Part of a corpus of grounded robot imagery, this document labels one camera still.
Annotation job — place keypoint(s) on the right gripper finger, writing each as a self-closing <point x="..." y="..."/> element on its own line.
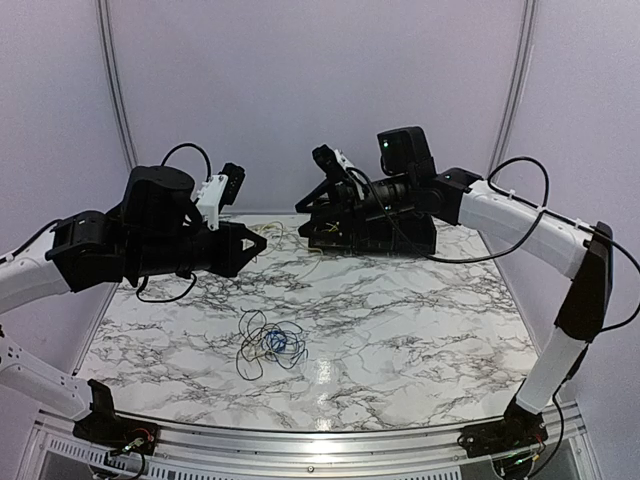
<point x="325" y="198"/>
<point x="327" y="228"/>

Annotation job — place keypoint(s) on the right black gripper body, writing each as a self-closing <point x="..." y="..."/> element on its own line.
<point x="350" y="199"/>

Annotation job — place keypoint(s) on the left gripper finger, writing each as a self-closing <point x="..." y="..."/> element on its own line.
<point x="238" y="233"/>
<point x="239" y="257"/>

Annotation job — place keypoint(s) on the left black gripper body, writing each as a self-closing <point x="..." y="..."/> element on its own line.
<point x="167" y="255"/>

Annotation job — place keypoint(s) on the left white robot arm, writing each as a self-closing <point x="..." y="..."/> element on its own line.
<point x="164" y="225"/>

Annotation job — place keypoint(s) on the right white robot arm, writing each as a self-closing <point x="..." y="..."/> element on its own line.
<point x="579" y="252"/>

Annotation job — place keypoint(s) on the black compartment tray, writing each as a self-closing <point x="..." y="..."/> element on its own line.
<point x="394" y="233"/>

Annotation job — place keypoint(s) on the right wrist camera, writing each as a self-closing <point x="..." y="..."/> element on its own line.
<point x="334" y="164"/>

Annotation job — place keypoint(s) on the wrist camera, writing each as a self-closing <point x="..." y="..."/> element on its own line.
<point x="221" y="190"/>
<point x="334" y="164"/>

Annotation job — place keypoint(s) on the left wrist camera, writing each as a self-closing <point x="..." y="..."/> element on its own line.
<point x="221" y="190"/>

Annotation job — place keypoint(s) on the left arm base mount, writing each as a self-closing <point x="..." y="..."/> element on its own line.
<point x="103" y="426"/>

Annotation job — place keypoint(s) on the right aluminium frame post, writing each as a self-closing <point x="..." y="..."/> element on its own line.
<point x="521" y="46"/>

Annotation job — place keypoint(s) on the aluminium frame post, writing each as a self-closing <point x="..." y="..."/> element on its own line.
<point x="521" y="46"/>
<point x="115" y="84"/>

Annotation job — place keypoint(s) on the aluminium front rail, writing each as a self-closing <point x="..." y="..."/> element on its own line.
<point x="189" y="451"/>

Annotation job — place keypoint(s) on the left aluminium frame post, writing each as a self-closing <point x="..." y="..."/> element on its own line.
<point x="115" y="84"/>

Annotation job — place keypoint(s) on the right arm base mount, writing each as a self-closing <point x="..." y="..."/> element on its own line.
<point x="518" y="428"/>

